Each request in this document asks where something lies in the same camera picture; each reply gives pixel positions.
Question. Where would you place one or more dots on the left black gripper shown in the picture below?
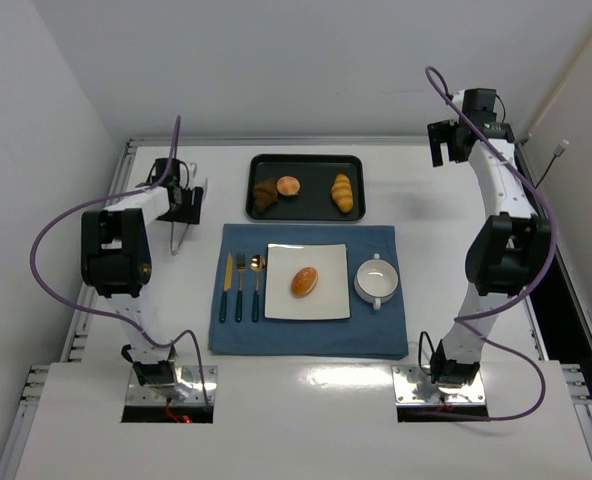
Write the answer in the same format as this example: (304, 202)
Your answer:
(188, 212)

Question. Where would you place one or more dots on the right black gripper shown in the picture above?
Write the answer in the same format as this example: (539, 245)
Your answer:
(437, 142)

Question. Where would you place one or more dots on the metal tongs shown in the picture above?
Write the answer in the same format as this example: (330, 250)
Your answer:
(179, 231)

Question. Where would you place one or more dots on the oval brown bread roll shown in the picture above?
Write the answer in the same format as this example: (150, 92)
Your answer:
(304, 281)

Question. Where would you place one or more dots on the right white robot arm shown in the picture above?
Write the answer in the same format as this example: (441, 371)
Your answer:
(512, 245)

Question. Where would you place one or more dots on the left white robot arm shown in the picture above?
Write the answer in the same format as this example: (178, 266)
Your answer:
(116, 262)

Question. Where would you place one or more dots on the yellow striped bread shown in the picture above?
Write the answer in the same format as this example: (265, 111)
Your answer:
(342, 194)

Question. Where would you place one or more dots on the brown chocolate croissant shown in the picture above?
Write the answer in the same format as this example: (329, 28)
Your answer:
(265, 194)

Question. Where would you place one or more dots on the round pink bun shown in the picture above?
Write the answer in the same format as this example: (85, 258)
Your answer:
(288, 186)

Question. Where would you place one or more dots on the black tray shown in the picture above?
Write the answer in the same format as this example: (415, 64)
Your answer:
(316, 174)

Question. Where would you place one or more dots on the blue placemat cloth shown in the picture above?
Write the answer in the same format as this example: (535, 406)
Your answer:
(365, 333)

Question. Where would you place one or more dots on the white square plate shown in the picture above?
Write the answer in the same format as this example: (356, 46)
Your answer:
(329, 298)

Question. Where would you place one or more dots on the gold fork blue handle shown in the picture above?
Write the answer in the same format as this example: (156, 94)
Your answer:
(240, 267)

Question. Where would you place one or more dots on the gold knife blue handle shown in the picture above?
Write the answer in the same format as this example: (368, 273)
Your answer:
(227, 284)

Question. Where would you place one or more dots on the gold spoon blue handle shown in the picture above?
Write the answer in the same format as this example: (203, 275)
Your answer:
(258, 263)

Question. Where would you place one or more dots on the white two-handled bowl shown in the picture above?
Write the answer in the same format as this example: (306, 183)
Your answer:
(376, 281)

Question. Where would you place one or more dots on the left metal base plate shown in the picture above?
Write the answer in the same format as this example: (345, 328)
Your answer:
(189, 390)

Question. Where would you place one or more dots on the metal base plate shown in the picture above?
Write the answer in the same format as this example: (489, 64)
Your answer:
(189, 390)
(413, 388)

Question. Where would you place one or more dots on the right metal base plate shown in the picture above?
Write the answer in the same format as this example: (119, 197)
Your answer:
(413, 388)

